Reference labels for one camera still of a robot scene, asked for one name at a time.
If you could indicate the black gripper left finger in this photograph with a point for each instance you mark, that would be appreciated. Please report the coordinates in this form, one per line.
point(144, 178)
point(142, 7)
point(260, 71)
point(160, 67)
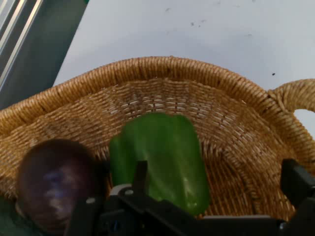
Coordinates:
point(140, 177)

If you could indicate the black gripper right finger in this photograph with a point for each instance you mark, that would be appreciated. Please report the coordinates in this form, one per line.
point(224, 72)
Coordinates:
point(297, 182)

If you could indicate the green bell pepper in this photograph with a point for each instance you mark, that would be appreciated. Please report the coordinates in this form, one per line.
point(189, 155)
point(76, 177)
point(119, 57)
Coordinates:
point(162, 147)

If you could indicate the dark purple round onion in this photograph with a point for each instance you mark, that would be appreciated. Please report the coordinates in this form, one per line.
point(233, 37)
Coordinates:
point(54, 172)

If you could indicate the aluminium wall rail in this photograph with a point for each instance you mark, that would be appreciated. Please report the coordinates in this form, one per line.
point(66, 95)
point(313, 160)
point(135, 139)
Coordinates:
point(14, 24)

